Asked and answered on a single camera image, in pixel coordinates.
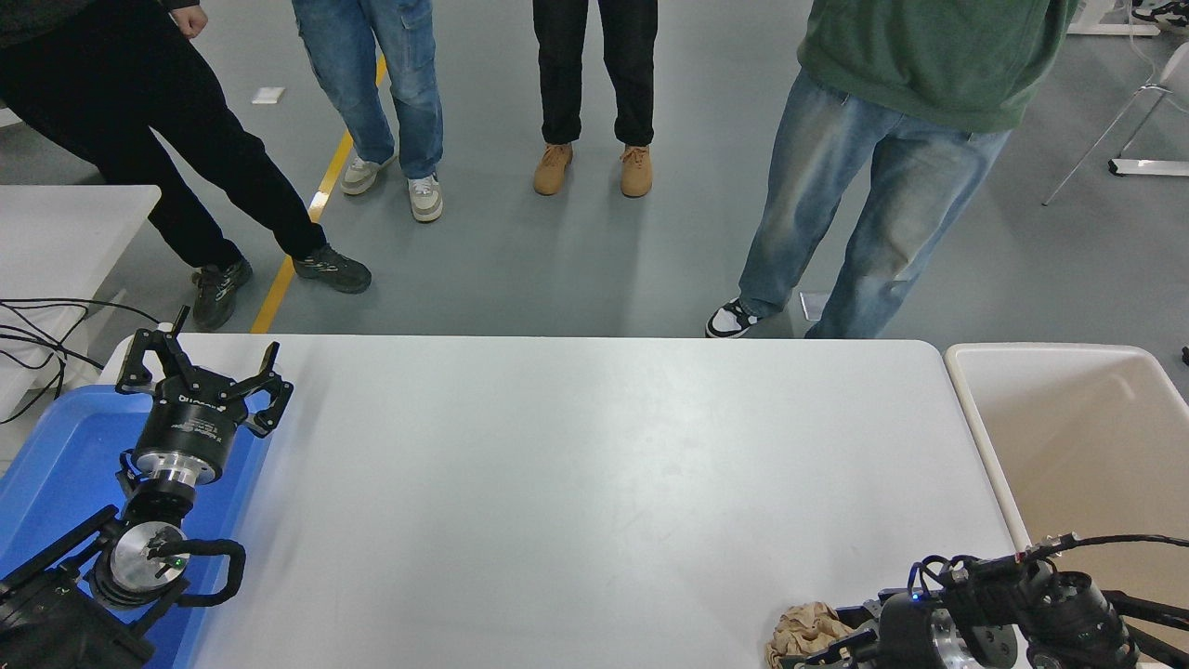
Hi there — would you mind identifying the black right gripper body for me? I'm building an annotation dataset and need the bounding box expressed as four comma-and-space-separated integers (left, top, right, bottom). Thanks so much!
873, 592, 937, 669

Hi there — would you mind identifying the black cable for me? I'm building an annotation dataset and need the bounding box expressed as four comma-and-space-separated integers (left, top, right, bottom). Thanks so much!
0, 325, 105, 371
0, 297, 173, 326
0, 358, 68, 426

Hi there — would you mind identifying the large pale plastic bin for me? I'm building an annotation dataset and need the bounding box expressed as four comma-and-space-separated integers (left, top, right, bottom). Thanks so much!
943, 342, 1189, 596

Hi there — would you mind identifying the person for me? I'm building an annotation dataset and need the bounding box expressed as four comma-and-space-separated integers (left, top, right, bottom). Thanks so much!
532, 0, 660, 199
0, 0, 373, 333
705, 0, 1080, 340
291, 0, 445, 224

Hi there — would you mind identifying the tan paper ball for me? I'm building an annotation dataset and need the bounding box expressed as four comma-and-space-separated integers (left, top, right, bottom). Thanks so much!
765, 601, 856, 669

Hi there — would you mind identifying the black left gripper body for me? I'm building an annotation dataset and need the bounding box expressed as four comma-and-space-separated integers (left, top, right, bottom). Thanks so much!
137, 390, 246, 466

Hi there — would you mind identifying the blue plastic tray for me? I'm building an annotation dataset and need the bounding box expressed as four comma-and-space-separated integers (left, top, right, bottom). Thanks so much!
0, 384, 273, 669

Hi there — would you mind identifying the white side table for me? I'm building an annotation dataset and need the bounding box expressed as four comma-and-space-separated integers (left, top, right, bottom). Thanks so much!
0, 184, 163, 419

